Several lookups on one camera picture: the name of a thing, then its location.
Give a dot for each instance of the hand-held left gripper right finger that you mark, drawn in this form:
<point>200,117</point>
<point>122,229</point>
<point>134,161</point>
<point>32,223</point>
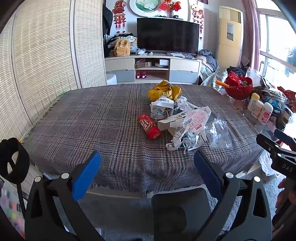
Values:
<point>208,176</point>

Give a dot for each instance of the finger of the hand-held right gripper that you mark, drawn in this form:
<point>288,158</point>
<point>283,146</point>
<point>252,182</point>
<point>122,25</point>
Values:
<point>285,138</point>
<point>266,142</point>

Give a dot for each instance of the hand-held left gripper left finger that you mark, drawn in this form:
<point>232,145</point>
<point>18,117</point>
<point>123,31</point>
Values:
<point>86,176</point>

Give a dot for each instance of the blue white wrapper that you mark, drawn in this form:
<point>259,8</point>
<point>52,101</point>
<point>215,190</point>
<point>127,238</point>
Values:
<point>187,142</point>

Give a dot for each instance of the clear plastic wrap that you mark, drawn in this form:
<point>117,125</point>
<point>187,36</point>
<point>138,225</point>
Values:
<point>219,133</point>

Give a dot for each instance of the white cardboard carton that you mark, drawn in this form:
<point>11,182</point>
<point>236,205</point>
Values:
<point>170,121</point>

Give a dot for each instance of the person's right hand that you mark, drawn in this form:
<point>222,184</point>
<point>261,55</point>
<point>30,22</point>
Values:
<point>282,194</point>

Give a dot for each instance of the large white plastic bag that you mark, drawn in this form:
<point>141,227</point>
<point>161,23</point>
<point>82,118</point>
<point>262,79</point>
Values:
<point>268,165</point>

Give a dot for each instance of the black mug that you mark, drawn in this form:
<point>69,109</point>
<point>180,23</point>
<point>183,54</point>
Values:
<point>284,118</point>

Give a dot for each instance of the white bottle with pink label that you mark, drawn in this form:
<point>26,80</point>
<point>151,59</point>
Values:
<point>265,113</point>

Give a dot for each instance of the plain white bottle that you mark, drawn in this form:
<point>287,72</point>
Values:
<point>256,110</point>

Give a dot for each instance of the white bottle with yellow cap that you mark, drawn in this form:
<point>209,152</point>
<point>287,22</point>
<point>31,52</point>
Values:
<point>252,102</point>

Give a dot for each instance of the red snack packet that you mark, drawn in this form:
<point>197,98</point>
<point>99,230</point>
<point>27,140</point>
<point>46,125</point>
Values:
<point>288,95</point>

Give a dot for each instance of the grey plaid tablecloth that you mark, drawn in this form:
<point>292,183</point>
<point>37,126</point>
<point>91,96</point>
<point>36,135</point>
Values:
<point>104,127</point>

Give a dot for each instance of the red openwork bowl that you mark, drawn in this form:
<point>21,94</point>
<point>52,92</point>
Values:
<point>238,90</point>

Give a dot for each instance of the orange stick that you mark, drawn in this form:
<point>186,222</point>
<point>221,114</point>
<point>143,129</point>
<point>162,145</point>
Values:
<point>221,83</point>

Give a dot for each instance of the crumpled white printed wrapper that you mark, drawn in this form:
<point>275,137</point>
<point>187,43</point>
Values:
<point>161,107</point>

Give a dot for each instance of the colourful spotted sheet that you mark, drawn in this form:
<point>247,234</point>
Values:
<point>11,215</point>

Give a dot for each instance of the window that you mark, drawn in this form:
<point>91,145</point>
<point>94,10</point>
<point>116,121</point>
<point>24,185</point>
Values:
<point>277,46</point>

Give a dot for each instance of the pile of clothes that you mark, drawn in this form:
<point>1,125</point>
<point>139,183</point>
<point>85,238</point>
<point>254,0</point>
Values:
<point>210,67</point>

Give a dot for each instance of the crumpled yellow paper bag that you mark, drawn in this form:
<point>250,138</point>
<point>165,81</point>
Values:
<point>161,91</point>

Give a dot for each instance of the white stool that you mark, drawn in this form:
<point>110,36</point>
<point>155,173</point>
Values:
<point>111,79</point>

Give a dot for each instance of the beige standing air conditioner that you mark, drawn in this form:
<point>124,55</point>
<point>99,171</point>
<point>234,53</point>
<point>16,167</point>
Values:
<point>229,41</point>

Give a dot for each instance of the pink curtain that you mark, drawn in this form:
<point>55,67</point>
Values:
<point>251,34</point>

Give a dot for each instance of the beige television cabinet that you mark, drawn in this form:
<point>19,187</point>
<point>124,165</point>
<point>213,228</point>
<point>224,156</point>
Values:
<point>182,66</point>

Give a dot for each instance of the red slippers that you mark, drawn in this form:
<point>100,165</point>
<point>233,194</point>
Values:
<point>140,75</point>

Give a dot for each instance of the small white box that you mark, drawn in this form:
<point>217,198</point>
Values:
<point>163,62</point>

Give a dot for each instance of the flat cardboard box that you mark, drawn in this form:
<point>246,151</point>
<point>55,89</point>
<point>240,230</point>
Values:
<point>143,65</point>

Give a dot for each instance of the woven bamboo screen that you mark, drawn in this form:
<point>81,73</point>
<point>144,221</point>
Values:
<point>41,58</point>

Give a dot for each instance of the brown plush toy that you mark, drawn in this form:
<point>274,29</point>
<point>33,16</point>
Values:
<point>121,47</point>

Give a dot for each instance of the black flat television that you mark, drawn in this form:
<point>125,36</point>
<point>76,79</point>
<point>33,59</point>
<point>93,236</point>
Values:
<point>167,36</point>

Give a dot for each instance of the dark hanging jacket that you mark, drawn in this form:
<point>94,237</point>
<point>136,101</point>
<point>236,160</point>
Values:
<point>107,20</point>

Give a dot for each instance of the red paper ornament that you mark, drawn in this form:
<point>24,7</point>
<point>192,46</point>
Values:
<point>170,5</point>

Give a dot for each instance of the red hanging wall decoration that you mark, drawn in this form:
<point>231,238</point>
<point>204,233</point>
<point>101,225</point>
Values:
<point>197,14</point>
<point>119,14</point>

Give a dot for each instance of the round wall plate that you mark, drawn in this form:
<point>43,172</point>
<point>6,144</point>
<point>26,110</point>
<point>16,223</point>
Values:
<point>144,5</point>

